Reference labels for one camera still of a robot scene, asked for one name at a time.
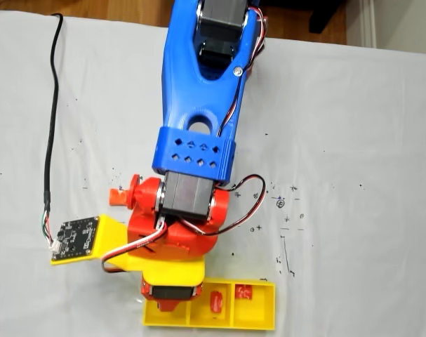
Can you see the red Starburst candy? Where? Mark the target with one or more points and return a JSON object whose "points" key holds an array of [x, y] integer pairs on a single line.
{"points": [[243, 292], [217, 302]]}

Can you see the yellow three-compartment box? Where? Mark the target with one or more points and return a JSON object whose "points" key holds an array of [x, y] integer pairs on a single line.
{"points": [[254, 316]]}

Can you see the orange Starburst candy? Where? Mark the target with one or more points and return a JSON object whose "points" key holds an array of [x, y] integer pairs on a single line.
{"points": [[118, 197]]}

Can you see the white plastic table cover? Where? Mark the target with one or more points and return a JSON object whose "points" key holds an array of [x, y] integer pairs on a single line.
{"points": [[339, 140]]}

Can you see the camera board on yellow mount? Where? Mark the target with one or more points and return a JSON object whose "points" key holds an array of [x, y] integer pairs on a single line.
{"points": [[76, 238]]}

